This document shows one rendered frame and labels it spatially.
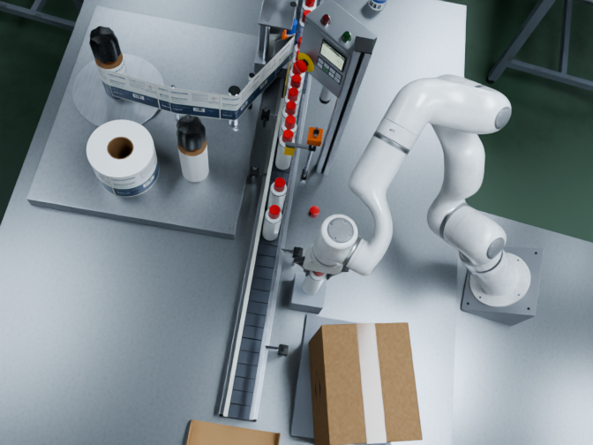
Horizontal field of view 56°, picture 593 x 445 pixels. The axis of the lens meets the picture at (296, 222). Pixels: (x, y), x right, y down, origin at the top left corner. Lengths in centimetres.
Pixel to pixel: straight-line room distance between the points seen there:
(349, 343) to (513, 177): 195
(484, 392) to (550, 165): 177
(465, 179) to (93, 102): 126
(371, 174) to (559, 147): 234
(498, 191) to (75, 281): 219
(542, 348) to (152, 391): 125
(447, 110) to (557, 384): 108
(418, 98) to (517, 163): 211
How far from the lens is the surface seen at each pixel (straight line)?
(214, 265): 185
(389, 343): 155
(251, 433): 176
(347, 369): 152
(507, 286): 188
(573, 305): 215
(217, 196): 188
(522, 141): 341
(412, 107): 125
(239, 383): 172
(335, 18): 152
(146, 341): 181
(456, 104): 131
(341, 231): 126
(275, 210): 164
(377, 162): 125
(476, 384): 193
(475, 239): 155
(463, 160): 145
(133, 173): 178
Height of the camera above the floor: 259
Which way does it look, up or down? 68 degrees down
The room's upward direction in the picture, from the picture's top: 17 degrees clockwise
